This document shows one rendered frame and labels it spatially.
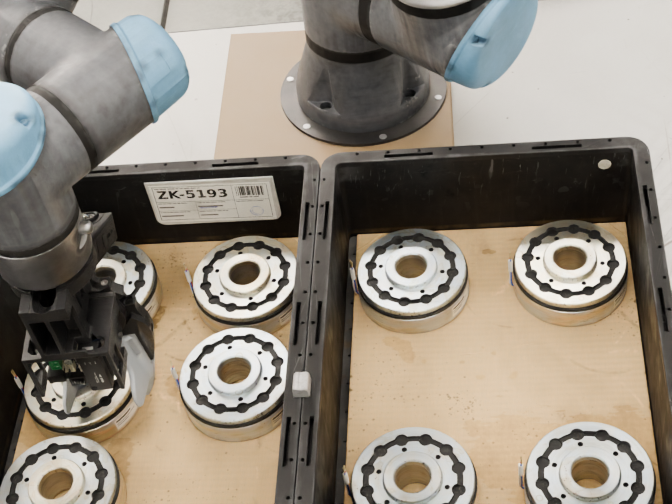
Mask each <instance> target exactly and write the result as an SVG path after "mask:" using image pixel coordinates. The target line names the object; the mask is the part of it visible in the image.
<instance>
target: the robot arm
mask: <svg viewBox="0 0 672 504"><path fill-rule="evenodd" d="M78 1H79V0H0V81H1V82H0V274H1V276H2V278H3V279H4V280H5V281H6V282H8V283H9V285H10V287H11V289H12V290H13V292H14V293H15V294H16V295H17V296H18V297H20V298H21V300H20V306H19V312H18V314H19V316H20V318H21V320H22V322H23V324H24V326H25V327H26V329H27V330H26V336H25V342H24V348H23V354H22V360H21V361H22V363H23V365H24V367H25V368H26V370H27V372H28V374H29V376H30V377H31V379H32V381H33V383H34V385H35V386H36V388H37V390H38V392H39V394H40V395H41V397H45V394H46V387H47V380H48V381H49V383H50V384H53V383H57V382H63V409H64V412H65V413H66V414H70V412H71V409H72V406H73V403H74V400H75V397H76V394H77V390H78V389H81V388H83V387H85V386H87V385H88V384H89V385H90V387H91V389H92V390H93V391H96V390H105V389H112V388H113V385H114V376H115V377H116V379H117V381H118V383H119V385H120V388H121V389H125V382H126V372H128V375H129V380H130V386H131V393H132V397H133V400H134V402H135V404H136V405H137V406H138V407H141V406H142V405H143V404H144V400H145V396H146V395H149V394H150V392H151V390H152V388H153V385H154V379H155V338H154V323H153V320H152V318H151V316H150V314H149V313H148V311H147V310H146V309H145V308H144V307H143V306H142V305H140V304H139V302H138V301H137V299H136V296H134V295H133V296H128V297H127V294H126V293H125V292H124V285H122V284H119V283H116V282H114V281H112V280H111V277H102V278H99V277H96V273H95V270H96V267H97V265H98V263H99V262H100V261H101V260H102V258H103V257H104V256H105V254H106V253H107V252H108V250H109V249H110V248H111V246H112V245H113V244H114V242H115V241H116V240H117V238H118V237H117V233H116V229H115V224H114V220H113V216H112V213H111V212H109V213H98V212H96V211H94V212H84V213H81V210H80V208H79V204H78V202H77V198H76V196H75V193H74V191H73V189H72V186H73V185H74V184H75V183H77V182H78V181H79V180H81V179H82V178H83V177H84V176H86V175H87V174H88V173H89V172H90V171H92V170H93V169H94V168H96V167H97V166H98V165H100V164H101V163H102V162H103V161H105V160H106V159H107V158H108V157H110V156H111V155H112V154H113V153H115V152H116V151H117V150H118V149H120V148H121V147H122V146H124V145H125V144H126V143H127V142H129V141H130V140H131V139H132V138H134V137H135V136H136V135H137V134H139V133H140V132H141V131H142V130H144V129H145V128H146V127H147V126H149V125H150V124H151V123H152V124H155V123H156V122H158V120H159V117H160V116H161V115H162V114H163V113H164V112H165V111H167V110H168V109H169V108H170V107H171V106H172V105H173V104H175V103H176V102H177V101H178V100H179V99H180V98H181V97H183V96H184V94H185V93H186V91H187V89H188V86H189V79H190V77H189V71H188V68H187V65H186V60H185V58H184V56H183V54H182V52H181V50H180V49H179V47H178V45H177V44H176V42H175V41H174V40H173V38H172V37H171V36H170V35H169V34H168V33H167V32H166V31H165V29H163V28H162V27H161V26H160V25H159V24H158V23H156V22H155V21H154V20H152V19H150V18H148V17H146V16H144V15H138V14H137V15H129V16H127V17H125V18H123V19H122V20H120V21H119V22H117V23H115V22H113V23H112V24H110V25H109V29H108V30H106V31H103V30H101V29H99V28H98V27H96V26H94V25H92V24H90V23H89V22H87V21H85V20H83V19H82V18H80V17H78V16H76V15H75V14H73V11H74V9H75V7H76V5H77V3H78ZM301 5H302V13H303V21H304V29H305V36H306V42H305V46H304V50H303V54H302V58H301V61H300V65H299V69H298V73H297V78H296V89H297V97H298V103H299V105H300V107H301V109H302V110H303V112H304V113H305V114H306V115H307V116H308V117H309V118H310V119H312V120H313V121H314V122H316V123H318V124H320V125H322V126H324V127H327V128H329V129H333V130H337V131H342V132H351V133H364V132H373V131H379V130H383V129H387V128H390V127H393V126H395V125H398V124H400V123H402V122H404V121H406V120H407V119H409V118H410V117H412V116H413V115H414V114H416V113H417V112H418V111H419V110H420V109H421V107H422V106H423V105H424V103H425V102H426V100H427V98H428V95H429V91H430V86H429V71H428V70H430V71H432V72H434V73H436V74H438V75H440V76H442V77H444V79H445V80H446V81H448V82H455V83H458V84H460V85H462V86H465V87H467V88H470V89H478V88H483V87H486V86H489V85H490V84H492V83H494V82H495V81H496V80H498V79H499V78H500V77H501V76H502V75H503V74H504V73H505V72H506V71H507V70H508V69H509V68H510V66H511V65H512V64H513V63H514V61H515V60H516V59H517V57H518V56H519V54H520V52H521V51H522V49H523V47H524V46H525V44H526V42H527V40H528V38H529V35H530V33H531V31H532V28H533V25H534V22H535V19H536V15H537V9H538V0H301ZM42 362H46V363H47V365H48V372H47V371H46V369H45V367H44V365H43V363H42ZM32 363H37V365H38V367H39V369H40V376H39V380H38V379H37V377H36V375H35V373H34V371H33V370H32V368H31V366H32Z"/></svg>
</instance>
